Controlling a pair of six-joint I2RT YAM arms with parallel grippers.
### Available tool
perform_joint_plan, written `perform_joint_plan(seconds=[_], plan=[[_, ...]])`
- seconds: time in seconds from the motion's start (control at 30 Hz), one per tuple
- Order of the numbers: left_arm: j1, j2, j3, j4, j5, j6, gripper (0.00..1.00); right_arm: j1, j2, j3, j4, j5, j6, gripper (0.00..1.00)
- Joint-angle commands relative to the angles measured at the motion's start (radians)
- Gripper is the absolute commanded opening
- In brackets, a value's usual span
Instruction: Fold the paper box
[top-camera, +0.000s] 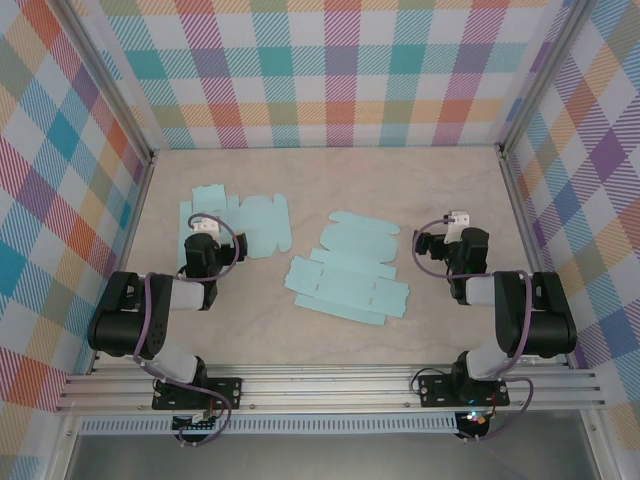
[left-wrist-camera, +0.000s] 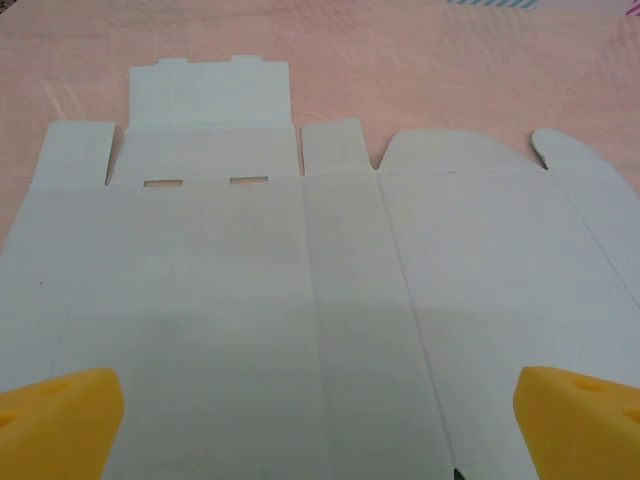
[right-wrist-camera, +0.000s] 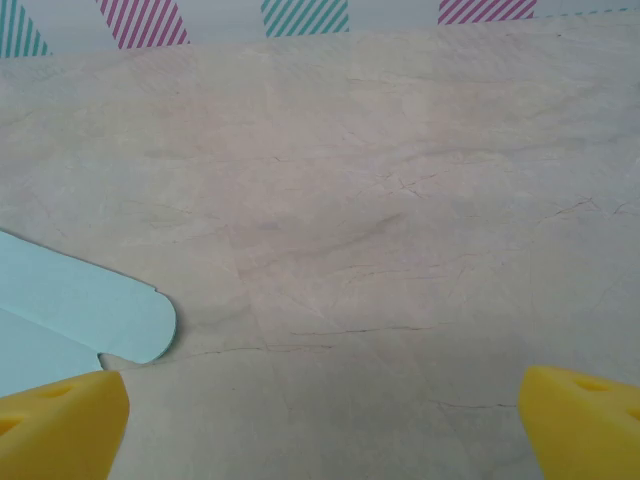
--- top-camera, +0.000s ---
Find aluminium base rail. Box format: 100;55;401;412
54;362;607;414

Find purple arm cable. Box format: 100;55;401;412
410;217;535;444
133;212;239;448

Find light blue paper box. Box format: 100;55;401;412
175;184;294;271
283;210;411;329

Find small circuit board with lights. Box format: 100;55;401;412
457;409;492;429

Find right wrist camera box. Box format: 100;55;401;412
444;209;473;245

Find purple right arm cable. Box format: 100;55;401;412
410;217;535;444

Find grey metal panel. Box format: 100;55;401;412
64;430;601;480

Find aluminium side rail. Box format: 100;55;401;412
497;144;586;371
87;149;159;376

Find white slotted cable duct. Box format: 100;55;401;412
78;412;460;436

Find aluminium frame post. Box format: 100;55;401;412
496;0;604;156
49;0;159;166

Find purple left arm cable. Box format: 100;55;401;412
133;212;239;448

